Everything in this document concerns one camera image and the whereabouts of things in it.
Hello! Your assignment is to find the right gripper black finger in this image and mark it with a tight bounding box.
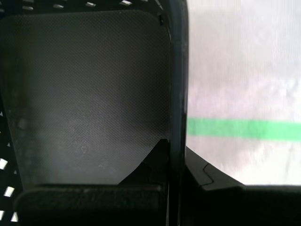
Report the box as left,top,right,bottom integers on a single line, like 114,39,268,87
15,138,169,226
181,145,301,226

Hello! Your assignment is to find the green tape strip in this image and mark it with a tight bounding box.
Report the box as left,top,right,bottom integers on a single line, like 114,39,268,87
187,117,301,143

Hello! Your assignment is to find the black perforated plastic basket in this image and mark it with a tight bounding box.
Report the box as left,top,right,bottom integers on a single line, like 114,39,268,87
0,0,190,226

